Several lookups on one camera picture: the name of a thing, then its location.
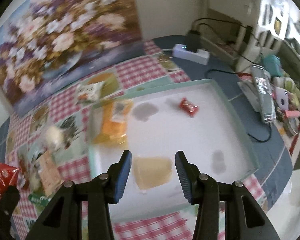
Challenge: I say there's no shallow white box green rim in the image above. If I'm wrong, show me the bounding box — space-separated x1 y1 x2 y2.
88 78 259 224

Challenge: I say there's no white lattice chair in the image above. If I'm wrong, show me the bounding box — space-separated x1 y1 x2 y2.
236 0 290 73

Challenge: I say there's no black charger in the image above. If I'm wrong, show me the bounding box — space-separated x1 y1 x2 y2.
185 30 202 52

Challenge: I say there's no round metal tin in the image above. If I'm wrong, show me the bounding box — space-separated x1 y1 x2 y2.
287 117 300 137

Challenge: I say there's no small white snack packet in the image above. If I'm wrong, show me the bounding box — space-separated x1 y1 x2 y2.
75 81 105 103

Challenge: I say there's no red biscuit packet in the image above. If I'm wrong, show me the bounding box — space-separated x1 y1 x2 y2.
0 161 20 205

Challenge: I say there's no purple and white device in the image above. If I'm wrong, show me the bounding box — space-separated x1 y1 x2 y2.
275 87 290 108

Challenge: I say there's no pink checkered patchwork cloth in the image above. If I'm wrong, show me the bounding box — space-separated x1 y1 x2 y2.
0 39 268 240

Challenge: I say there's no floral painting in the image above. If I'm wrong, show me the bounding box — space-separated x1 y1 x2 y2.
0 0 145 117

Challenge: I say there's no clear beige snack packet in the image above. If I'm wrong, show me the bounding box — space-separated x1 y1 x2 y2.
132 156 174 193

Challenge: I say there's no long black cable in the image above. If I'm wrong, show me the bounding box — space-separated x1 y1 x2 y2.
206 69 272 142

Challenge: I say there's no orange snack packet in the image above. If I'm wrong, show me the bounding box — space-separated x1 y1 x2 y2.
91 99 134 145

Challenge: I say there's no small red candy packet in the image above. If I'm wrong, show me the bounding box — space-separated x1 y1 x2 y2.
178 97 199 117

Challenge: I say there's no white power strip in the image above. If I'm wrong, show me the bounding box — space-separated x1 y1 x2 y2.
172 44 210 65

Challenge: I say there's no white round bun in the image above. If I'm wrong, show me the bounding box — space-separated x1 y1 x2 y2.
45 126 65 150

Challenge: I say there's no white phone stand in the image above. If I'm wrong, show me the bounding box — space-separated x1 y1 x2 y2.
237 80 263 113

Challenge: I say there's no teal pouch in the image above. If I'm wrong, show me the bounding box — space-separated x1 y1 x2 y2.
261 55 282 78

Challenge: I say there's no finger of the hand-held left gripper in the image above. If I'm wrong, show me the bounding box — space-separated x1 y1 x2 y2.
0 186 20 240

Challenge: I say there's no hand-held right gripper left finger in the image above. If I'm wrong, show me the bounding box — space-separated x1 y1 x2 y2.
26 150 133 240

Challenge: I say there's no smartphone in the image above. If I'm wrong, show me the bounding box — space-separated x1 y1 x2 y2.
250 64 277 124

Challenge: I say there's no brown snack packet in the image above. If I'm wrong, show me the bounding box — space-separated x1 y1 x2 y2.
37 151 64 195

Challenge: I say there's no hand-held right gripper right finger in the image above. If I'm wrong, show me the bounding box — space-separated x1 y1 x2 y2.
174 150 282 240

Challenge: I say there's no blue cloth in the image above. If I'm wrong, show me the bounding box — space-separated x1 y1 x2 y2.
152 35 294 205

